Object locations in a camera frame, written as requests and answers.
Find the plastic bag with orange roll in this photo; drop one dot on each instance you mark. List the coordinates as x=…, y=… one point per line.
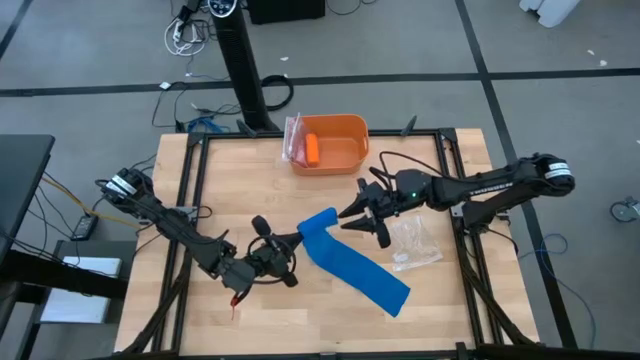
x=295, y=147

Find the red tag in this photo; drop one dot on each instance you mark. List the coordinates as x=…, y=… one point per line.
x=235, y=300

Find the orange plastic bin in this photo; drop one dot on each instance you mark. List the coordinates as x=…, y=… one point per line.
x=345, y=150

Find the black power adapter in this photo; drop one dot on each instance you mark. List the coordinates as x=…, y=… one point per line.
x=85, y=227

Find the black box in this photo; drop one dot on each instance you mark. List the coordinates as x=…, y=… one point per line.
x=285, y=10

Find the clear zip bag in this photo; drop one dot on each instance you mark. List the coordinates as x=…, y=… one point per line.
x=415, y=245

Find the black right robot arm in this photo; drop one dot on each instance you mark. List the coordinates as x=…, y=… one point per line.
x=490, y=187

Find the orange bandage roll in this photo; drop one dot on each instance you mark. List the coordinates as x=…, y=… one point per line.
x=312, y=150

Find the black frame bracket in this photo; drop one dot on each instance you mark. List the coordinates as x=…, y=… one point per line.
x=409, y=126

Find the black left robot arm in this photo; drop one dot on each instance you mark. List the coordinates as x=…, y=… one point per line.
x=175, y=225

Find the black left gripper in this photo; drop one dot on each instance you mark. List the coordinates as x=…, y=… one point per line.
x=270, y=262

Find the black desk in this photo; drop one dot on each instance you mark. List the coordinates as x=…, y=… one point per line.
x=22, y=175

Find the black metal table frame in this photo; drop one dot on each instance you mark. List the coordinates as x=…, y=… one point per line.
x=182, y=300

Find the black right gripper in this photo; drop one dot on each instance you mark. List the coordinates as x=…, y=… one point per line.
x=382, y=202

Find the black tower fan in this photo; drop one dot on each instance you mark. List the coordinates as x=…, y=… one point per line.
x=242, y=65

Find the caster wheel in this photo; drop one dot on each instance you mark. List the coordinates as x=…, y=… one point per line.
x=622, y=212

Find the blue elastic bandage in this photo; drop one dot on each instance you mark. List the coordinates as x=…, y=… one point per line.
x=350, y=262

